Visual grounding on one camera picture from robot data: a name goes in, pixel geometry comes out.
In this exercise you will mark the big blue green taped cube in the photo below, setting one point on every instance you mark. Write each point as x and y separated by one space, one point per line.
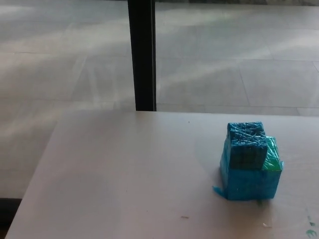
249 184

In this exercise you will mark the black window frame post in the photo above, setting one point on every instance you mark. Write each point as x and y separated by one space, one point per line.
142 54

